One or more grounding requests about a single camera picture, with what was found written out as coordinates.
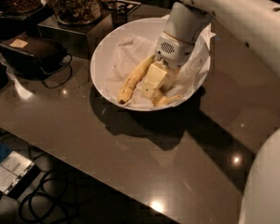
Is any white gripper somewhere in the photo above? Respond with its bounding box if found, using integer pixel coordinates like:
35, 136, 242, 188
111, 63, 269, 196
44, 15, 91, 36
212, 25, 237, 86
141, 32, 194, 100

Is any curved yellow banana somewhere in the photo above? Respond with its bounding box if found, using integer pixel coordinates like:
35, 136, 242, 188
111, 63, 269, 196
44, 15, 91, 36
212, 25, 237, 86
151, 69, 182, 106

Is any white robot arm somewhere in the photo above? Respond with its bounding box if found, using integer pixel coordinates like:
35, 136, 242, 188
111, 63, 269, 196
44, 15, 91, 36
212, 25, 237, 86
155, 0, 280, 224

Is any long yellow banana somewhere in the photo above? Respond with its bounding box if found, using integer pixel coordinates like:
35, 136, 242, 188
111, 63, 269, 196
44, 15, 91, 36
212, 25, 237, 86
117, 55, 155, 105

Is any white paper napkin in bowl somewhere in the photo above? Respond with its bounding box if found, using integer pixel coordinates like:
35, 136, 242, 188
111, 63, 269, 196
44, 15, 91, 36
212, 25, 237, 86
104, 35, 210, 111

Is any white bowl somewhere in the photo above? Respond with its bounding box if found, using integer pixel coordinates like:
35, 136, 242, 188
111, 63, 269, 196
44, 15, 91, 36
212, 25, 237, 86
91, 18, 211, 104

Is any dark metal stand block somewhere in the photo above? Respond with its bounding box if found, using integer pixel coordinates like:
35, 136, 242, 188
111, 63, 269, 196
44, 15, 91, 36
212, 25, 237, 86
38, 10, 113, 60

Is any glass jar of granola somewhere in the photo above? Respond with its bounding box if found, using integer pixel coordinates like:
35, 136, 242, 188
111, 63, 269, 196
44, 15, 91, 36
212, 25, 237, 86
49, 0, 102, 25

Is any black vr headset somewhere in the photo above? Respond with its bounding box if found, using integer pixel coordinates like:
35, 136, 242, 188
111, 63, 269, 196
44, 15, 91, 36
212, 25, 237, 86
0, 34, 72, 80

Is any black headset cable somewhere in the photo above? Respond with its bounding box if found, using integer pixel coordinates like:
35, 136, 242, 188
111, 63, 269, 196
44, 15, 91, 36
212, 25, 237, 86
40, 53, 74, 90

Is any black cable on floor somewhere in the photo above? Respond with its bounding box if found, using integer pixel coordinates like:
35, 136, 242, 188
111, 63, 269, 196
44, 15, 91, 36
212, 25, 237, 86
0, 124, 85, 224

